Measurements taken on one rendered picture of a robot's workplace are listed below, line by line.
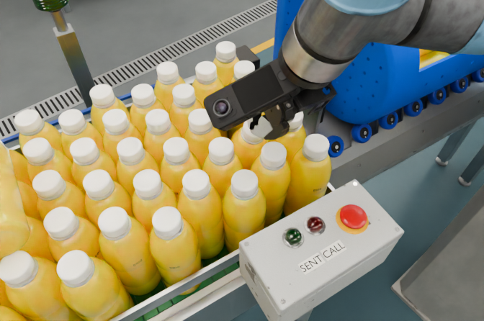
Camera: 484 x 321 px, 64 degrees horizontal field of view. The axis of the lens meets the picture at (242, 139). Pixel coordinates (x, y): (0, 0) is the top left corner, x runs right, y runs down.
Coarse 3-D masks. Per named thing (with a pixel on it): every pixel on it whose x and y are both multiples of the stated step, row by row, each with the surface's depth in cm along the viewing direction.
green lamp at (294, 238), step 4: (292, 228) 51; (288, 232) 50; (292, 232) 50; (296, 232) 50; (300, 232) 51; (288, 236) 50; (292, 236) 50; (296, 236) 50; (300, 236) 50; (288, 240) 50; (292, 240) 50; (296, 240) 50; (300, 240) 50; (292, 244) 50; (296, 244) 50
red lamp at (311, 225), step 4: (308, 220) 52; (312, 220) 51; (316, 220) 51; (320, 220) 51; (308, 224) 51; (312, 224) 51; (316, 224) 51; (320, 224) 51; (308, 228) 51; (312, 228) 51; (316, 228) 51; (320, 228) 51
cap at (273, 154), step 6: (270, 144) 60; (276, 144) 60; (264, 150) 60; (270, 150) 60; (276, 150) 60; (282, 150) 60; (264, 156) 59; (270, 156) 59; (276, 156) 59; (282, 156) 59; (264, 162) 60; (270, 162) 59; (276, 162) 59; (282, 162) 60
